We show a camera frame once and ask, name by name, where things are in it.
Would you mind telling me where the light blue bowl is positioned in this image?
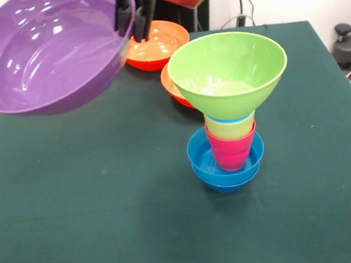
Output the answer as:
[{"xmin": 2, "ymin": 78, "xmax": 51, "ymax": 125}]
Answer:
[{"xmin": 184, "ymin": 121, "xmax": 268, "ymax": 181}]

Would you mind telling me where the yellow-green cup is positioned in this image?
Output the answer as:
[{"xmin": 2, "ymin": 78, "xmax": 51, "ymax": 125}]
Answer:
[{"xmin": 204, "ymin": 112, "xmax": 258, "ymax": 144}]

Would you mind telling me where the orange bowl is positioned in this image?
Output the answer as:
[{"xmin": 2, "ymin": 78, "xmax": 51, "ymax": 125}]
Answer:
[
  {"xmin": 122, "ymin": 17, "xmax": 193, "ymax": 74},
  {"xmin": 159, "ymin": 61, "xmax": 196, "ymax": 112}
]

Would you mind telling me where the dark green tablecloth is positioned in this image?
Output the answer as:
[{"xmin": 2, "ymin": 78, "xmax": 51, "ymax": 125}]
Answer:
[{"xmin": 0, "ymin": 14, "xmax": 351, "ymax": 263}]

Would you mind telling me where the black knob clamp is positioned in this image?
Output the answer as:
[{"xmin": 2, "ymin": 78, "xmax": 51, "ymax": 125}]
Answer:
[{"xmin": 333, "ymin": 22, "xmax": 351, "ymax": 46}]

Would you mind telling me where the light green bowl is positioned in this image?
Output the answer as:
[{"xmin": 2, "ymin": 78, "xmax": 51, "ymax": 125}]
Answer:
[{"xmin": 164, "ymin": 26, "xmax": 294, "ymax": 126}]

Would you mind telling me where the dark blue bowl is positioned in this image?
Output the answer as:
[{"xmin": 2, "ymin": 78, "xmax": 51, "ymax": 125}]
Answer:
[{"xmin": 192, "ymin": 160, "xmax": 263, "ymax": 198}]

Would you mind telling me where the purple bowl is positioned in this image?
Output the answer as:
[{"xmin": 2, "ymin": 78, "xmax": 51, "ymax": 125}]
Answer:
[{"xmin": 0, "ymin": 0, "xmax": 147, "ymax": 121}]

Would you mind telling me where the light blue cup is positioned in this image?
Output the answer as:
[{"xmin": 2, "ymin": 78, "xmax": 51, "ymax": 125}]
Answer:
[{"xmin": 205, "ymin": 111, "xmax": 255, "ymax": 127}]

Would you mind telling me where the black rounded base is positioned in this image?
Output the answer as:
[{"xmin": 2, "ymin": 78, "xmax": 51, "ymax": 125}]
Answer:
[{"xmin": 330, "ymin": 32, "xmax": 351, "ymax": 73}]

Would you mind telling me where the red cup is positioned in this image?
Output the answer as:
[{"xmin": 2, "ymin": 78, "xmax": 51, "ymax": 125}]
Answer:
[{"xmin": 204, "ymin": 119, "xmax": 261, "ymax": 174}]

